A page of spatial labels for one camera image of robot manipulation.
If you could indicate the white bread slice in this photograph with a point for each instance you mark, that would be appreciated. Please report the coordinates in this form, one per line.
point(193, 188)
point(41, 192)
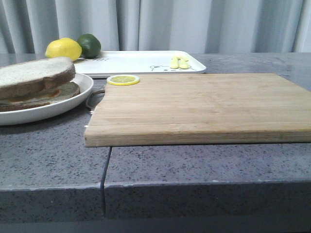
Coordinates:
point(34, 76)

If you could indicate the white round plate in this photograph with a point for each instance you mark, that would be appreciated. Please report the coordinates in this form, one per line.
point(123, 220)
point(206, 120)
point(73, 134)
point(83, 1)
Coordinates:
point(85, 83)

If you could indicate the white rectangular tray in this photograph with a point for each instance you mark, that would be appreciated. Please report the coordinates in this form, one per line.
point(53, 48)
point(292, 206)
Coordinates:
point(110, 63)

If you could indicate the wooden cutting board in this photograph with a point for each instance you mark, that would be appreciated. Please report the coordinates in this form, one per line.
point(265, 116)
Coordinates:
point(201, 109)

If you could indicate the lemon slice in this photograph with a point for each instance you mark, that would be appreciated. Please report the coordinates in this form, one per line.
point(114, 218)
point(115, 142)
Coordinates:
point(123, 80)

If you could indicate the pale yellow utensil left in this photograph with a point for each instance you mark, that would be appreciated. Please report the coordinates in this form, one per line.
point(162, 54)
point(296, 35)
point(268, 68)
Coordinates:
point(174, 62)

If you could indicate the pale yellow utensil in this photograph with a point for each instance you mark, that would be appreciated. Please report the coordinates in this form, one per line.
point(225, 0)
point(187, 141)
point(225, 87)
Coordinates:
point(174, 62)
point(183, 62)

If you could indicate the pale yellow utensil right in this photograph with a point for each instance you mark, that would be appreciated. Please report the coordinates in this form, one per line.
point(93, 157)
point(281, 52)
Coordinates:
point(183, 62)

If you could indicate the green lime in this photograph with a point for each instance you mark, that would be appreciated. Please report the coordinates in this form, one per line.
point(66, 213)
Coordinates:
point(90, 45)

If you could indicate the yellow lemon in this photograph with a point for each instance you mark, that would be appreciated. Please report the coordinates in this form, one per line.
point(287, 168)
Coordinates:
point(66, 47)

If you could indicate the grey curtain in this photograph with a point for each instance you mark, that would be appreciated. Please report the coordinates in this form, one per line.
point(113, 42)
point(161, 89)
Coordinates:
point(194, 26)

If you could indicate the metal cutting board handle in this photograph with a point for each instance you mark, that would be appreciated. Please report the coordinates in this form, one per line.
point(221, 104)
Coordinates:
point(94, 99)

